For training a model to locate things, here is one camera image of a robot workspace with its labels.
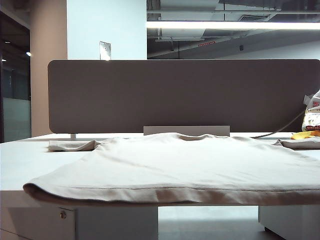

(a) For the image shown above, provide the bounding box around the dark glass door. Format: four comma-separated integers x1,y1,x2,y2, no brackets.
0,11,32,144

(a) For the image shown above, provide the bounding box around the grey divider bracket plate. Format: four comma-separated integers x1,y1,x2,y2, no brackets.
143,125,231,138

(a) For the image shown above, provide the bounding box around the long ceiling light strip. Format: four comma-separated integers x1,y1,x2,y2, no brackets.
146,21,320,31

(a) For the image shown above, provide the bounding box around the white cabinet with vent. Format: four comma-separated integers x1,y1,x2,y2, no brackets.
258,205,320,240

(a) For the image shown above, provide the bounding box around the beige T-shirt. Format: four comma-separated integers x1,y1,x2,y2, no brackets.
22,132,320,205

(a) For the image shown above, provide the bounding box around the printed plastic snack bag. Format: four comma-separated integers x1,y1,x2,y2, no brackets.
301,89,320,133

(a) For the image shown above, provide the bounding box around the white drawer cabinet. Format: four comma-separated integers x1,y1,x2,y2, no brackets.
6,206,159,240

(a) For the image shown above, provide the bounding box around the brown fabric desk divider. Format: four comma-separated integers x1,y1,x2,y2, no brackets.
47,59,320,134

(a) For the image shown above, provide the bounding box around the yellow plastic bag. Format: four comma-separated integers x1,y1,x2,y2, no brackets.
290,130,320,140

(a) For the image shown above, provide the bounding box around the grey power cable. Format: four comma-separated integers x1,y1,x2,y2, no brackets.
250,109,307,140

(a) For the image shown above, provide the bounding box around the ceiling air vent grille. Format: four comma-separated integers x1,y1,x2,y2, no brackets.
239,14,271,22

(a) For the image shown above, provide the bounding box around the silver wall plate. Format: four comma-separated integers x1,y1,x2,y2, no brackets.
99,40,112,61

